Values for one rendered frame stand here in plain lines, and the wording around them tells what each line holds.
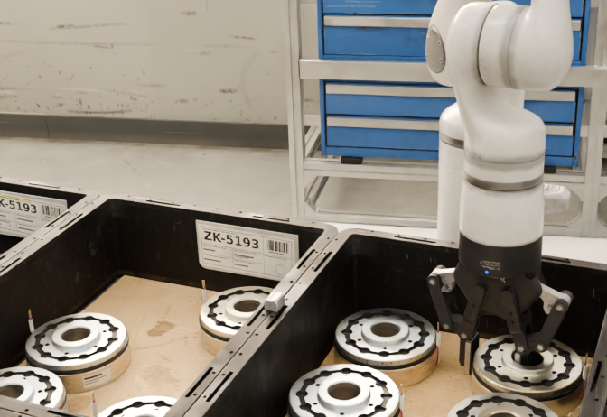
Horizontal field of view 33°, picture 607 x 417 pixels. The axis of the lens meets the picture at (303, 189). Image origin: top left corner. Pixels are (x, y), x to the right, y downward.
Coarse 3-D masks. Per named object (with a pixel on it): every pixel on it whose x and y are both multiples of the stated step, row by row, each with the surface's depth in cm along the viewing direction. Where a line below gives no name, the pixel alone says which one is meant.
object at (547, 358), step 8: (504, 352) 97; (512, 352) 97; (536, 352) 97; (544, 352) 96; (504, 360) 95; (512, 360) 95; (544, 360) 95; (552, 360) 95; (512, 368) 94; (520, 368) 94; (528, 368) 94; (536, 368) 94; (544, 368) 94
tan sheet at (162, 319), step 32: (128, 288) 118; (160, 288) 118; (192, 288) 118; (128, 320) 112; (160, 320) 111; (192, 320) 111; (160, 352) 106; (192, 352) 105; (128, 384) 100; (160, 384) 100
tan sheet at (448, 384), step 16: (448, 336) 106; (448, 352) 104; (448, 368) 101; (416, 384) 99; (432, 384) 99; (448, 384) 98; (464, 384) 98; (416, 400) 96; (432, 400) 96; (448, 400) 96; (416, 416) 94; (432, 416) 94; (576, 416) 93
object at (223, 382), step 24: (336, 240) 106; (384, 240) 106; (408, 240) 105; (432, 240) 105; (312, 264) 101; (552, 264) 100; (576, 264) 99; (600, 264) 99; (288, 312) 93; (264, 336) 89; (600, 336) 87; (240, 360) 85; (600, 360) 84; (216, 384) 82; (600, 384) 81; (192, 408) 79; (600, 408) 78
